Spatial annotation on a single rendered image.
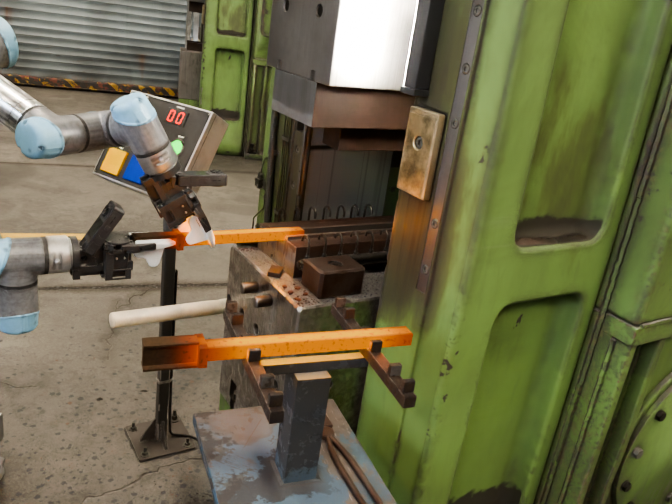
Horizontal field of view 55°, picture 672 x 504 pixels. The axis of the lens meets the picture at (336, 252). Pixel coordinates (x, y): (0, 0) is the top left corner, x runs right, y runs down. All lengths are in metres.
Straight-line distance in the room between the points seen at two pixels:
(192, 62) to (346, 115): 5.21
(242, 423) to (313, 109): 0.66
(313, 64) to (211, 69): 4.97
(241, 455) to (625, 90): 1.04
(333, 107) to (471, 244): 0.44
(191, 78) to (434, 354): 5.52
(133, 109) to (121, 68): 8.14
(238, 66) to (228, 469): 5.47
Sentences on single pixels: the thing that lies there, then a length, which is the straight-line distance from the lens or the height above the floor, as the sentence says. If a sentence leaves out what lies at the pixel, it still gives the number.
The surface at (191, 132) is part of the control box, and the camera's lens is 1.87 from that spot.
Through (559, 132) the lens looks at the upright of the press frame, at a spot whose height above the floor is 1.35.
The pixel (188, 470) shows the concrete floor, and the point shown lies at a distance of 2.35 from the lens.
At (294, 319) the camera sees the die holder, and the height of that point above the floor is 0.88.
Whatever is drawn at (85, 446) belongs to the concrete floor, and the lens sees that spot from 2.47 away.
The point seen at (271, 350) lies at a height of 1.00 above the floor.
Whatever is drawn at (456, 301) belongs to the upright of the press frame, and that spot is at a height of 1.02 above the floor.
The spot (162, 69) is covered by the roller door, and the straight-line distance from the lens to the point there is 9.49.
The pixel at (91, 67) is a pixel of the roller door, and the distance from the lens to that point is 9.44.
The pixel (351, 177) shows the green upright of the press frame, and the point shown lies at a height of 1.08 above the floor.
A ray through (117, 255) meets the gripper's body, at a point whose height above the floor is 0.99.
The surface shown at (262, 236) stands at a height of 1.00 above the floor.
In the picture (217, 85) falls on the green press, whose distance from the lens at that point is 6.43.
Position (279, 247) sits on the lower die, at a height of 0.96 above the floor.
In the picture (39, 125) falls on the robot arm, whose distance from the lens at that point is 1.29.
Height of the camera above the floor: 1.52
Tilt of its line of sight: 21 degrees down
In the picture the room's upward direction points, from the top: 8 degrees clockwise
